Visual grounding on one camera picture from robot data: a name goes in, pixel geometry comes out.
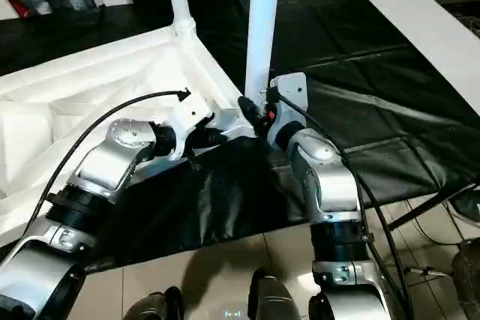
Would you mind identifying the white plastic table top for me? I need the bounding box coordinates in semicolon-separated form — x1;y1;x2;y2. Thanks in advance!
0;25;263;248

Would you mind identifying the black padded work mat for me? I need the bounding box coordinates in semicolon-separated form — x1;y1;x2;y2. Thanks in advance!
0;0;480;272

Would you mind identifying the white flat board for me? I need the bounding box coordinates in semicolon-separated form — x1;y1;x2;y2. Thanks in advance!
350;0;480;92

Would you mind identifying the black metal stand foot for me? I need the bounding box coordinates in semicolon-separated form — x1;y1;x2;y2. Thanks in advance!
388;183;480;231

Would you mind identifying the red bottle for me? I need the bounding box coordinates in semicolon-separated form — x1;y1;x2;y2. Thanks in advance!
4;0;30;18

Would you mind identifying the brown fuzzy floor object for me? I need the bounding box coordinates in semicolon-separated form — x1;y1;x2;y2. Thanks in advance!
451;240;480;284

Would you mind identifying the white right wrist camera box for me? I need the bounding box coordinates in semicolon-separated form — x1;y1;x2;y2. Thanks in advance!
266;71;311;151

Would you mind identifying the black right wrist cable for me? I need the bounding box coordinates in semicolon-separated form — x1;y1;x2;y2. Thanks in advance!
275;89;413;320

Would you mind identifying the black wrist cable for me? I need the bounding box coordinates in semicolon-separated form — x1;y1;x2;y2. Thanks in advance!
275;89;413;320
22;88;192;238

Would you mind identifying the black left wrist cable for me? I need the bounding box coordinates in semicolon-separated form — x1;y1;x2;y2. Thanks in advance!
22;88;192;238

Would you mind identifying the silver metal floor frame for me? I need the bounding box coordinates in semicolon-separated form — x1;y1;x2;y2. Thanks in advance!
403;265;451;280

